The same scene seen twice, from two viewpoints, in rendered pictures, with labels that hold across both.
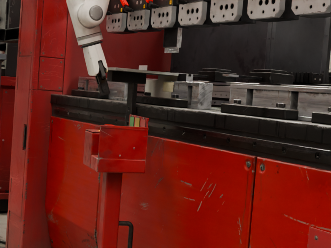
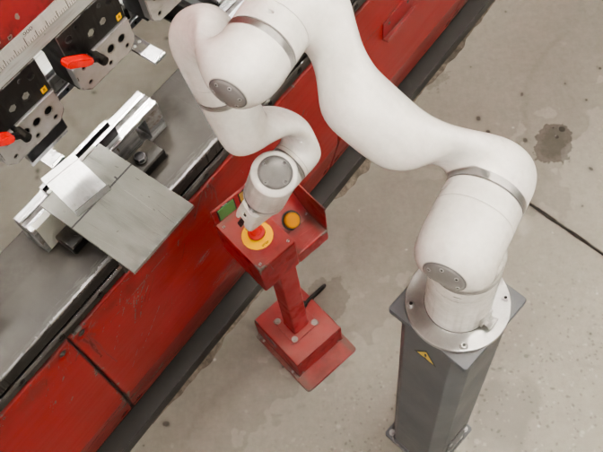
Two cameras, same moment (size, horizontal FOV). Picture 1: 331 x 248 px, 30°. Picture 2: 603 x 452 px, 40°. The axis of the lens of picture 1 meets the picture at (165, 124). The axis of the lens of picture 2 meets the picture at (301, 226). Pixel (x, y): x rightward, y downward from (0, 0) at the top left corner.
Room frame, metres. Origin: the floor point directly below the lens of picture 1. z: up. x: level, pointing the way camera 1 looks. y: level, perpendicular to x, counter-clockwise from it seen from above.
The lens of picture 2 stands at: (2.16, 1.05, 2.42)
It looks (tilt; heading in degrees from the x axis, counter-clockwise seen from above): 62 degrees down; 258
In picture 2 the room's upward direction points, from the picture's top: 10 degrees counter-clockwise
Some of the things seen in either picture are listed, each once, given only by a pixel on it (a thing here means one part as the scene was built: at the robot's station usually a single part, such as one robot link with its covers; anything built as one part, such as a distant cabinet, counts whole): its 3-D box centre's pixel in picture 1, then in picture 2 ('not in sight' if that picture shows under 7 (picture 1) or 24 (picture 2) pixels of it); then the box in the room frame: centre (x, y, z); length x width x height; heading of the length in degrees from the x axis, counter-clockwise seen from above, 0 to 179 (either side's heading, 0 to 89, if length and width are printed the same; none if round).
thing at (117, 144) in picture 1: (115, 141); (271, 225); (2.04, 0.16, 0.75); 0.20 x 0.16 x 0.18; 21
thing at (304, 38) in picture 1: (237, 55); not in sight; (2.88, -0.31, 1.12); 1.13 x 0.02 x 0.44; 32
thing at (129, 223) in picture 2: (136, 71); (117, 205); (2.33, 0.12, 1.00); 0.26 x 0.18 x 0.01; 122
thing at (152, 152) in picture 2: (160, 101); (112, 195); (2.35, 0.03, 0.89); 0.30 x 0.05 x 0.03; 32
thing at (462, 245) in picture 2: not in sight; (465, 245); (1.83, 0.60, 1.30); 0.19 x 0.12 x 0.24; 40
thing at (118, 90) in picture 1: (105, 88); not in sight; (2.88, 0.29, 0.92); 0.50 x 0.06 x 0.10; 32
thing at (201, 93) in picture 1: (176, 93); (93, 169); (2.37, -0.03, 0.92); 0.39 x 0.06 x 0.10; 32
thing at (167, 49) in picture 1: (172, 40); (41, 135); (2.41, 0.00, 1.13); 0.10 x 0.02 x 0.10; 32
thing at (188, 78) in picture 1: (175, 77); (79, 160); (2.38, -0.02, 0.99); 0.20 x 0.03 x 0.03; 32
